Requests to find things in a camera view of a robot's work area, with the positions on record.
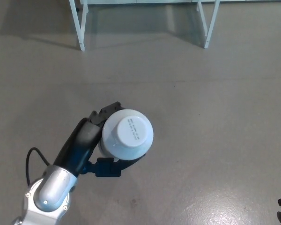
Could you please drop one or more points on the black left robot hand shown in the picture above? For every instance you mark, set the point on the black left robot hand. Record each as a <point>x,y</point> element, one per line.
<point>79,145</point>

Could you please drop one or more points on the white plastic cup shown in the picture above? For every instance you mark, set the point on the white plastic cup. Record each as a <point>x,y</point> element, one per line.
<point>128,134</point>

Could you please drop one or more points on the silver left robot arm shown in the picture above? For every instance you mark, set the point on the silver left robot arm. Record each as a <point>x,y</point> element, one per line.
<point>46,194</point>

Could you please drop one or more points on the white metal table frame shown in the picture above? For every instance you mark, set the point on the white metal table frame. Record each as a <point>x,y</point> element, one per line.
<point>142,21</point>

